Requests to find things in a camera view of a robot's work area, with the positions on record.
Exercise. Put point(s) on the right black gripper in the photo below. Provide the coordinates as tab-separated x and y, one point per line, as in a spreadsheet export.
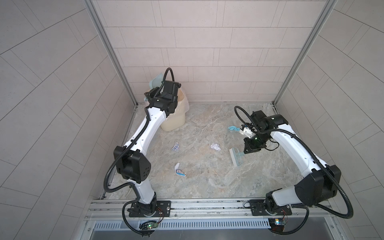
249	147

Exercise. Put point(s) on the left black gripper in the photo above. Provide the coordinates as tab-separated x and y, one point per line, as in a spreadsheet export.
149	97

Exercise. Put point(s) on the grey-green plastic dustpan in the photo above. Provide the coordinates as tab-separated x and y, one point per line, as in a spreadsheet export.
156	82

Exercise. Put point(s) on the grey-green hand brush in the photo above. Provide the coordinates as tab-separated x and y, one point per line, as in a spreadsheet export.
236	156

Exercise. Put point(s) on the beige trash bin with bag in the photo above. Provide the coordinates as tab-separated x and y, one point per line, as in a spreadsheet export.
178	118

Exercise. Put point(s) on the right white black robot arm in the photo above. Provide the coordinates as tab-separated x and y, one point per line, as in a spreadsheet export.
320	181

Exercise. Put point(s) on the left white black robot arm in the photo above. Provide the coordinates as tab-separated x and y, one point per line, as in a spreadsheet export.
130	160

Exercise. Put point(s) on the upper cyan paper scrap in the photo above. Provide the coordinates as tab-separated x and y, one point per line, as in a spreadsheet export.
234	129

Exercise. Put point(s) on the white crumpled paper scrap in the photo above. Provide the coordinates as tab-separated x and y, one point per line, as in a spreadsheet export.
215	147

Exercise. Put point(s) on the white checked paper scrap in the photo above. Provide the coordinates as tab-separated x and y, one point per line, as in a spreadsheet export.
176	147

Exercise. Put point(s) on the white blue-red paper scrap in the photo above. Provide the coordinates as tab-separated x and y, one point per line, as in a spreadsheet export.
178	171

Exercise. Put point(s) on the right circuit board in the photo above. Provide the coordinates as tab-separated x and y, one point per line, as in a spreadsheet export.
277	225

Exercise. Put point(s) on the circuit board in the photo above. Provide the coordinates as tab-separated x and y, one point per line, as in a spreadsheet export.
277	225
149	225

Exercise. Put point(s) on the left circuit board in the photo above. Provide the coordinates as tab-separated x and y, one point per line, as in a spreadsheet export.
149	225

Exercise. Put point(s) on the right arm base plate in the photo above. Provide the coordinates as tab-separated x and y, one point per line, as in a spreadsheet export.
259	208

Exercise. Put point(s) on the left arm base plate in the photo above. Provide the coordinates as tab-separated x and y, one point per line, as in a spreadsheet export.
162	209

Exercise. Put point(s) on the aluminium mounting rail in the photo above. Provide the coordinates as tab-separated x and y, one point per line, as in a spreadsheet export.
181	209

